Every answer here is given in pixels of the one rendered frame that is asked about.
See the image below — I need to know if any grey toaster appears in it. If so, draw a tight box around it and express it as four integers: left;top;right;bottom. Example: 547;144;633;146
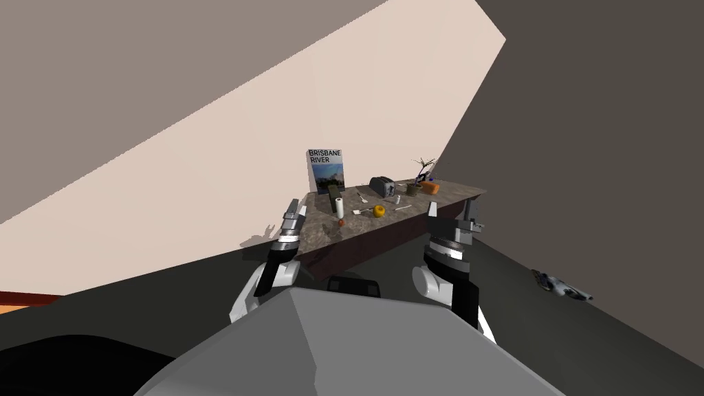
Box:
368;175;397;199

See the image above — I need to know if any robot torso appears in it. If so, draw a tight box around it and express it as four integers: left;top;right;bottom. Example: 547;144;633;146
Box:
131;276;567;396

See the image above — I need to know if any brown stone table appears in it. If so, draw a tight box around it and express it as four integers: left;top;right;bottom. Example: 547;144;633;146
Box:
296;178;488;281

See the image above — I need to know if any grey white lumpy object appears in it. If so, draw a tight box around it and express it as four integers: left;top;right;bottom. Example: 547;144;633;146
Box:
531;269;595;303

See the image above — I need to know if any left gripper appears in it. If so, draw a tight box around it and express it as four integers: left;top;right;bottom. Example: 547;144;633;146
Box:
278;198;308;243

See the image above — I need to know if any blue river poster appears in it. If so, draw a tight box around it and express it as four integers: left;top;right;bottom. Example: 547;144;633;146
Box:
307;148;347;195

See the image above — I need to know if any bare plant in pot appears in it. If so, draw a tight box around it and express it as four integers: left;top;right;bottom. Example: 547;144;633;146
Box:
406;157;437;198

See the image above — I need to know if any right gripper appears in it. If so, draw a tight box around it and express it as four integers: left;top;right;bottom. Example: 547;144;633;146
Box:
426;198;486;247

